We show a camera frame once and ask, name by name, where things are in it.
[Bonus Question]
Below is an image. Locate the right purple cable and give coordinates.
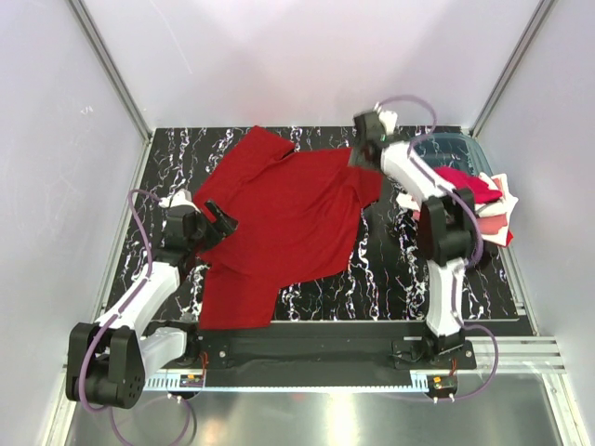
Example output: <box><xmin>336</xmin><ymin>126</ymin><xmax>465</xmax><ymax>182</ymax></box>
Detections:
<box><xmin>378</xmin><ymin>95</ymin><xmax>501</xmax><ymax>403</ymax></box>

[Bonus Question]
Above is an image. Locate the aluminium frame post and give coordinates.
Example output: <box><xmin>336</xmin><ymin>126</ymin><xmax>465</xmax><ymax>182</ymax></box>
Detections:
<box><xmin>64</xmin><ymin>0</ymin><xmax>154</xmax><ymax>140</ymax></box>
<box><xmin>469</xmin><ymin>0</ymin><xmax>558</xmax><ymax>138</ymax></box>

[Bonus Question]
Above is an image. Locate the red t-shirt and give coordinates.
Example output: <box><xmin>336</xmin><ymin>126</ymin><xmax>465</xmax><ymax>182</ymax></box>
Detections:
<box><xmin>193</xmin><ymin>126</ymin><xmax>383</xmax><ymax>330</ymax></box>

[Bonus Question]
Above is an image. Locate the left connector box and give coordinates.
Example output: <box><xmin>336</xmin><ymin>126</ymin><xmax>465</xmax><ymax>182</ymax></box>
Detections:
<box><xmin>178</xmin><ymin>373</ymin><xmax>205</xmax><ymax>388</ymax></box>

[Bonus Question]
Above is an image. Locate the connector box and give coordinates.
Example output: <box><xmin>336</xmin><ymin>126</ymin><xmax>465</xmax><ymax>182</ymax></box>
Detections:
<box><xmin>178</xmin><ymin>373</ymin><xmax>205</xmax><ymax>388</ymax></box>
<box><xmin>428</xmin><ymin>374</ymin><xmax>458</xmax><ymax>399</ymax></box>

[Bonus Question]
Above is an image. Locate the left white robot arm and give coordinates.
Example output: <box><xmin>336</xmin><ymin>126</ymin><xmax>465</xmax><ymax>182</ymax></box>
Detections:
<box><xmin>65</xmin><ymin>198</ymin><xmax>238</xmax><ymax>412</ymax></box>

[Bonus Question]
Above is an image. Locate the front aluminium rail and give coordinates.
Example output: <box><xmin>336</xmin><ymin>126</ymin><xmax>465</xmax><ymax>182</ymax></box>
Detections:
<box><xmin>62</xmin><ymin>336</ymin><xmax>566</xmax><ymax>373</ymax></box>

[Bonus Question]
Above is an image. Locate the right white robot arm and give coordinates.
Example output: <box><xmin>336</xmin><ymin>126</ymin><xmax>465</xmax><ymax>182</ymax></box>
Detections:
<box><xmin>350</xmin><ymin>109</ymin><xmax>483</xmax><ymax>369</ymax></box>

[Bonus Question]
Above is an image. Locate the right connector box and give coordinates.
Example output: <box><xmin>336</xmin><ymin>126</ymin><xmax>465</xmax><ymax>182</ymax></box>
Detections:
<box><xmin>428</xmin><ymin>374</ymin><xmax>458</xmax><ymax>399</ymax></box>

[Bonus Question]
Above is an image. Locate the crimson t-shirt on pile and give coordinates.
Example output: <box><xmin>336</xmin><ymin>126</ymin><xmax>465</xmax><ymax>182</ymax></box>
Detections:
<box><xmin>434</xmin><ymin>166</ymin><xmax>503</xmax><ymax>204</ymax></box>

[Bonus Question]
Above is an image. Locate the left aluminium frame post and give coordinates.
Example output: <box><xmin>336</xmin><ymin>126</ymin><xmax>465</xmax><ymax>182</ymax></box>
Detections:
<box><xmin>64</xmin><ymin>0</ymin><xmax>154</xmax><ymax>140</ymax></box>

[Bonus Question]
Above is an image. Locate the clear blue plastic bin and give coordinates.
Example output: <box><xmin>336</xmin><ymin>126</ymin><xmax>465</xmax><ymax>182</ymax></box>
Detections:
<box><xmin>415</xmin><ymin>132</ymin><xmax>494</xmax><ymax>176</ymax></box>

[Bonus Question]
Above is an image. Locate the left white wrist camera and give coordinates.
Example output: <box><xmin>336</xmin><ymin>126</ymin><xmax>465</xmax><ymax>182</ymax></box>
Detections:
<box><xmin>158</xmin><ymin>189</ymin><xmax>198</xmax><ymax>212</ymax></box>

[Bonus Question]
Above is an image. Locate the right aluminium frame post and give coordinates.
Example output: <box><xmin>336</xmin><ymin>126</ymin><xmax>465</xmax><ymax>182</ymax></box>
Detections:
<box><xmin>469</xmin><ymin>0</ymin><xmax>558</xmax><ymax>138</ymax></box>

